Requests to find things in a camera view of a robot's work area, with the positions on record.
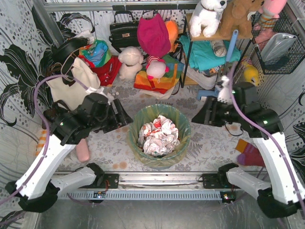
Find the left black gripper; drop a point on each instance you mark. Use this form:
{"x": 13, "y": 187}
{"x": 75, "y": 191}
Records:
{"x": 114, "y": 115}

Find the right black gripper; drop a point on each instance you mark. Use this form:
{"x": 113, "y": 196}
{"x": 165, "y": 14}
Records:
{"x": 213, "y": 113}

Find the yellow translucent trash bag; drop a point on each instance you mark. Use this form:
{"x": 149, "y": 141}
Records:
{"x": 147, "y": 115}

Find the teal plastic trash bin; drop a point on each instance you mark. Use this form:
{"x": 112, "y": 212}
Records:
{"x": 159, "y": 136}

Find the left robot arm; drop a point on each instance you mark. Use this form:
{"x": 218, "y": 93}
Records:
{"x": 36, "y": 189}

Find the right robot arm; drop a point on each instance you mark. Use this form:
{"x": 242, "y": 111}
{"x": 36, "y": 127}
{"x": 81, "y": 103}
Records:
{"x": 284, "y": 195}

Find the crumpled white paper trash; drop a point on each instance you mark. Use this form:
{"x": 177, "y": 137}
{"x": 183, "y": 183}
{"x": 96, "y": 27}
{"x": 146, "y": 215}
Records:
{"x": 159, "y": 137}

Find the brown patterned bag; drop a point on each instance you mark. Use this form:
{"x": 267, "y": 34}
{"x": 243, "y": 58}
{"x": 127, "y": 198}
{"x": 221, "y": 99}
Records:
{"x": 57, "y": 109}

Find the colourful printed cloth bag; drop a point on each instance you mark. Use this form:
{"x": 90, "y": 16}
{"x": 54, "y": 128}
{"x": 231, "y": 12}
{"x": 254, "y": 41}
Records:
{"x": 95, "y": 55}

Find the magenta fabric bag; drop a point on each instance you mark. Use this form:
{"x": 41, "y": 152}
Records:
{"x": 153, "y": 36}

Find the blue floor sweeper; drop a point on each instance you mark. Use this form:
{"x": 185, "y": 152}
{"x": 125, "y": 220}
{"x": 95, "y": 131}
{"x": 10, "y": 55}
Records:
{"x": 203, "y": 94}

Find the pink glasses case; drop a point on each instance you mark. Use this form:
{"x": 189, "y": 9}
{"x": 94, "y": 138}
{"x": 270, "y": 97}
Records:
{"x": 82, "y": 151}

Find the wooden metal shelf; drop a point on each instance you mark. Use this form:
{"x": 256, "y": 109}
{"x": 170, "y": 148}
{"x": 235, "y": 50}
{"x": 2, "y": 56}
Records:
{"x": 186, "y": 53}

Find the red folded cloth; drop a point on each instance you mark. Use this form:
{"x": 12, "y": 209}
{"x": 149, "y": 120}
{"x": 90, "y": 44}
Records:
{"x": 108, "y": 72}

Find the rainbow striped folded cloth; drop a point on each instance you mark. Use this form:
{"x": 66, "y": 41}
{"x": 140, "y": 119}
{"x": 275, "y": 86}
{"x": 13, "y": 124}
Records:
{"x": 162, "y": 85}

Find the yellow plush duck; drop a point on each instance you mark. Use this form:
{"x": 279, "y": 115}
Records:
{"x": 250, "y": 73}

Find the dark patterned cloth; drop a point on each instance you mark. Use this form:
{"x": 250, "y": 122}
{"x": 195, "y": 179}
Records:
{"x": 265, "y": 108}

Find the cream plush sheep toy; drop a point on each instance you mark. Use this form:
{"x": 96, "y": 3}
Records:
{"x": 131, "y": 59}

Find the pink plush doll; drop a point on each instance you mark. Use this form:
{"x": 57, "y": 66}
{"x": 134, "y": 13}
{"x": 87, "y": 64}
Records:
{"x": 156, "y": 67}

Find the orange checked towel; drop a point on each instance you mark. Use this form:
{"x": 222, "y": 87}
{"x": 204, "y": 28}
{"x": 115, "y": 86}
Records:
{"x": 41, "y": 142}

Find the black leather handbag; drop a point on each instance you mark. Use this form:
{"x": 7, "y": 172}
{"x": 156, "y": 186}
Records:
{"x": 124, "y": 34}

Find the orange plush toy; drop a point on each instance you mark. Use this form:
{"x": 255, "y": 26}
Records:
{"x": 172, "y": 29}

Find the silver foil pouch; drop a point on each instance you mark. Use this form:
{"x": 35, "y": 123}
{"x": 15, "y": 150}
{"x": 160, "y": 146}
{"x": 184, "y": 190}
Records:
{"x": 277, "y": 46}

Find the white plush dog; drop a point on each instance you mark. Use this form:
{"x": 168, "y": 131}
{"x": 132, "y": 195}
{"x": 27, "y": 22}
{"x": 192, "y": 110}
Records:
{"x": 206, "y": 17}

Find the brown plush bear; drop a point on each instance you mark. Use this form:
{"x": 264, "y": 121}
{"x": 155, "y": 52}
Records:
{"x": 237, "y": 15}

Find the pink plush toy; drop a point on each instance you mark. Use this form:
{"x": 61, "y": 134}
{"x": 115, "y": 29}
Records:
{"x": 270, "y": 12}

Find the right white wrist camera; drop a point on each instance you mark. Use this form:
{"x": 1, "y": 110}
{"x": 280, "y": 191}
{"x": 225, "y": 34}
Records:
{"x": 222, "y": 87}

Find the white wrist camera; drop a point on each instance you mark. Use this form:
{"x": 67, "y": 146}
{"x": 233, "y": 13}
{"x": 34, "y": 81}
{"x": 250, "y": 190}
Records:
{"x": 222, "y": 87}
{"x": 98, "y": 91}

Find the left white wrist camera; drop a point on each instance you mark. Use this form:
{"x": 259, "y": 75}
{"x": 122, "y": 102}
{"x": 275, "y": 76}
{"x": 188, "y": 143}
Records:
{"x": 98, "y": 91}

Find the metal base rail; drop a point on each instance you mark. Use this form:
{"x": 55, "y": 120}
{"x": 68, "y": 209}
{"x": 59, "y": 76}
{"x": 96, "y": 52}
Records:
{"x": 153, "y": 186}

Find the black wire basket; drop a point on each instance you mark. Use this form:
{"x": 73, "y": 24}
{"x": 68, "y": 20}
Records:
{"x": 291, "y": 59}

